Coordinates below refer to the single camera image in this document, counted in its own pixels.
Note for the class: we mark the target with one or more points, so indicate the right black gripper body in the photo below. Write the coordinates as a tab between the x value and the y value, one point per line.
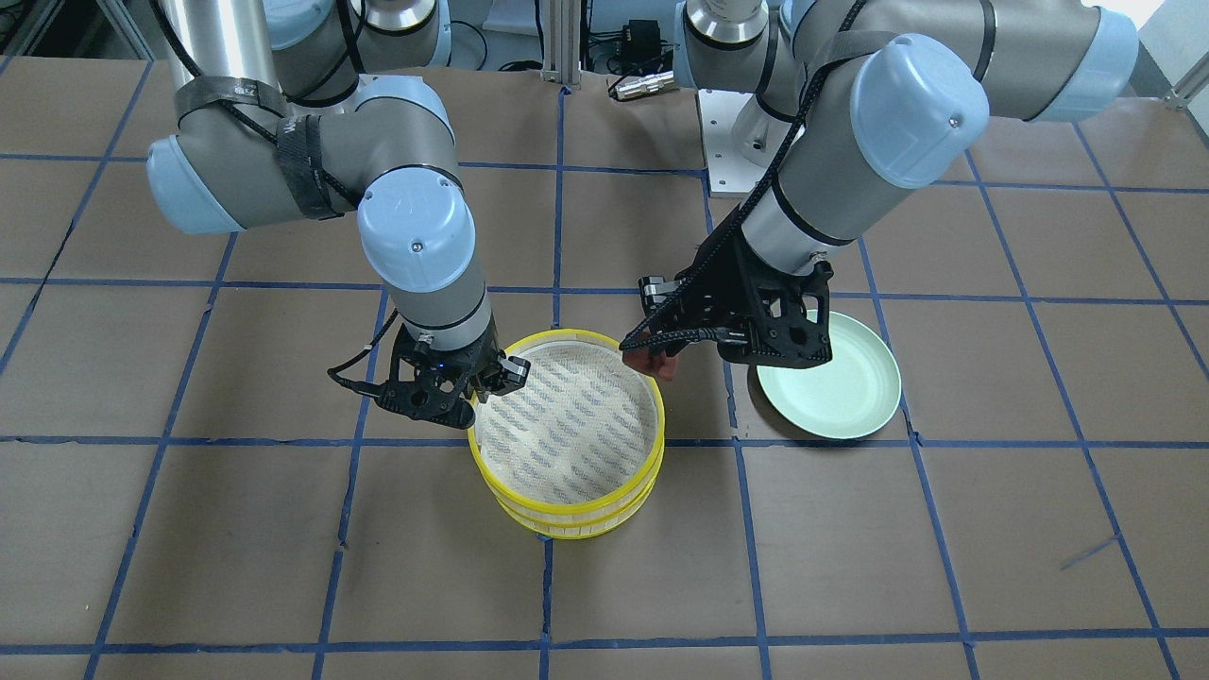
473	362

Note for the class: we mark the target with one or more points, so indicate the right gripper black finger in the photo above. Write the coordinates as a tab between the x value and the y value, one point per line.
503	375

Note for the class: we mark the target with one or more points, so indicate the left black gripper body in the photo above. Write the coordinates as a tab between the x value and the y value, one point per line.
709	295

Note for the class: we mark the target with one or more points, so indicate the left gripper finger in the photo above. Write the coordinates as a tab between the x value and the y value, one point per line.
680	312

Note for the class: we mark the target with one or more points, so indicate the brown bun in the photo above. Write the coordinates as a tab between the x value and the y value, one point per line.
658	365

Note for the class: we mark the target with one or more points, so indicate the yellow steamer basket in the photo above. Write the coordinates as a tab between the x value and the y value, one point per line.
579	435
568	525

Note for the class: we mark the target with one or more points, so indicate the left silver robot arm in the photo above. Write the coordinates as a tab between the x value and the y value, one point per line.
881	97

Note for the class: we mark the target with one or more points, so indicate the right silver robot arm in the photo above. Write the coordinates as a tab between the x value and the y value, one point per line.
244	156

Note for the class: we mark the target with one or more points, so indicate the light green plate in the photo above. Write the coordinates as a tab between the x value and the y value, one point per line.
853	395

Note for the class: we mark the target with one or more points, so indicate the black power box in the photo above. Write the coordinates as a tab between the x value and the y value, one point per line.
639	41

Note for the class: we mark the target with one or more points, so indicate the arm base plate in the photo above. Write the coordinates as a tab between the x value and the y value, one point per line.
739	140

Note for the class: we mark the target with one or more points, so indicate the silver cable connector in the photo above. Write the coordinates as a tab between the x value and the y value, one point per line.
634	87

